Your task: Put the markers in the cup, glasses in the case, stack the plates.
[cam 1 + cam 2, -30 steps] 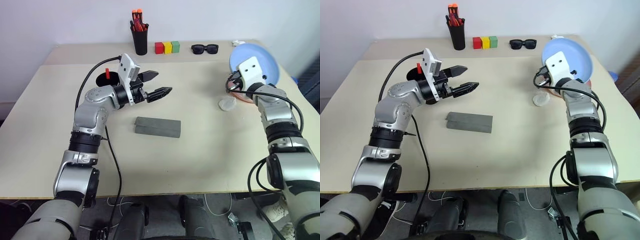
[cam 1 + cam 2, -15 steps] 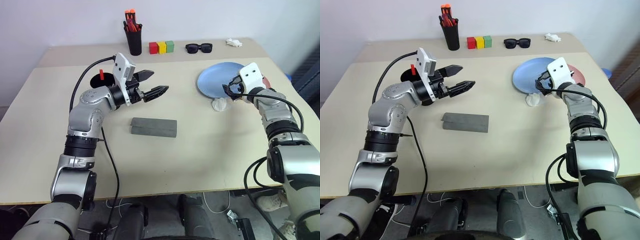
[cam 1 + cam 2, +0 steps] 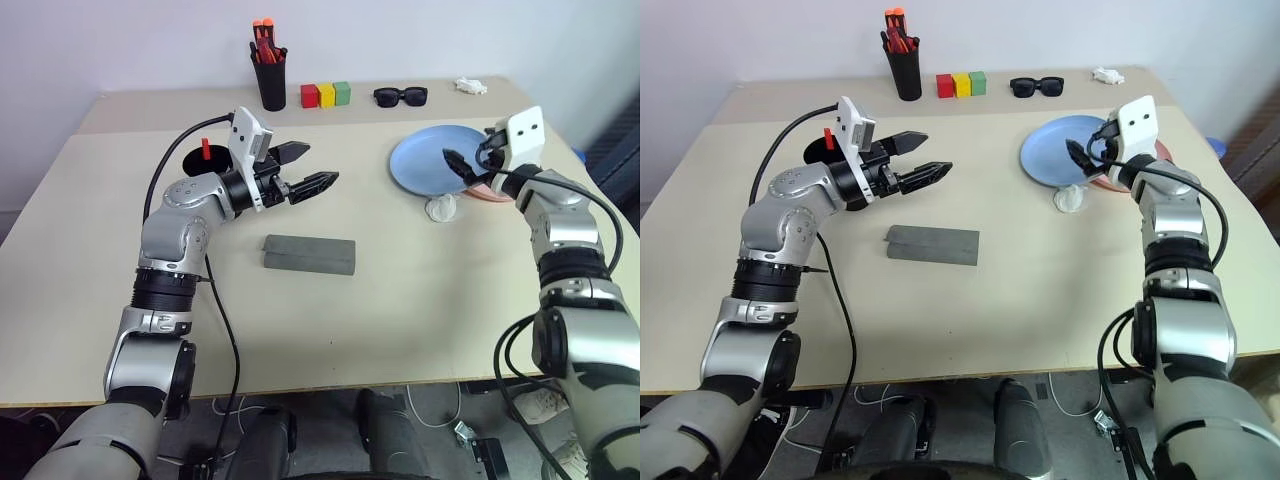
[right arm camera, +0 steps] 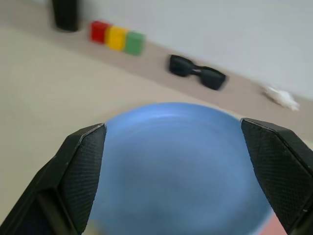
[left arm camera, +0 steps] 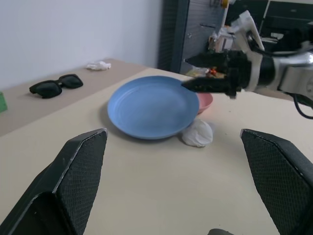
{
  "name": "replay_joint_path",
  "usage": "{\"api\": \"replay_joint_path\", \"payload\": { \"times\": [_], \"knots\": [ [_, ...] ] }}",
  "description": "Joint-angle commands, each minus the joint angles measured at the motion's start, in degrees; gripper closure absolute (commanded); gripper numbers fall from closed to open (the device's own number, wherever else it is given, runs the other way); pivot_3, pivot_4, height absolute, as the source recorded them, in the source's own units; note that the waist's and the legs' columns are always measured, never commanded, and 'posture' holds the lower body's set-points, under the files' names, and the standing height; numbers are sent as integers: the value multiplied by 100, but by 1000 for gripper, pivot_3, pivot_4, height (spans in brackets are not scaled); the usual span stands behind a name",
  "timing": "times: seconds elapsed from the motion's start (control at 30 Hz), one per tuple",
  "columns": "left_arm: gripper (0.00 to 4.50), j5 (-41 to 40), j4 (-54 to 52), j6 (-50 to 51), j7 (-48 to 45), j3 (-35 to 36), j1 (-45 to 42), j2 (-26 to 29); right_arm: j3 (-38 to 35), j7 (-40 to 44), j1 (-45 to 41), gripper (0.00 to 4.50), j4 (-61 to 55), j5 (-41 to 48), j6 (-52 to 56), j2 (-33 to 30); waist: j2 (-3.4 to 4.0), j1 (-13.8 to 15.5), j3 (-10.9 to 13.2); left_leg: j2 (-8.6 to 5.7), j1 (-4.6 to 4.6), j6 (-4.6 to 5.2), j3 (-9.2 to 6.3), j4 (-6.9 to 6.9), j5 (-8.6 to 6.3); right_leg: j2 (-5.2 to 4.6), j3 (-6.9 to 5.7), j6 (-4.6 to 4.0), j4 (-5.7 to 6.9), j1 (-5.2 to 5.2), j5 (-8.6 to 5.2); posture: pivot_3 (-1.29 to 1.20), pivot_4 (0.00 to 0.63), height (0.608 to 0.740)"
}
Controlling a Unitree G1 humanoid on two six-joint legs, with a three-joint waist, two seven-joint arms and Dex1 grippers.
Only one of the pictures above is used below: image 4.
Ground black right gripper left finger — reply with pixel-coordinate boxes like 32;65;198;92
0;124;107;235

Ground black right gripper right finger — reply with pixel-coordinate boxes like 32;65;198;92
241;117;313;235

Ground blue plastic plate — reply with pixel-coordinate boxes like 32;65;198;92
84;102;273;235

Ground pink plastic plate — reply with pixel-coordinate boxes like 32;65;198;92
254;212;291;235

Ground flat crumpled white paper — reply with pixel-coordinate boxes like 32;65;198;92
263;84;301;112

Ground black sunglasses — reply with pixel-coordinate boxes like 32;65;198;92
169;54;227;91

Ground yellow cube block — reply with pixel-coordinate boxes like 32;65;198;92
105;25;129;51

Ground red cube block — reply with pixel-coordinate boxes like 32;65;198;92
90;21;112;45

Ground green cube block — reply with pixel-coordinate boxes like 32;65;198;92
125;31;145;56

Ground black cylindrical cup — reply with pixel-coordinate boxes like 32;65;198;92
51;0;80;32

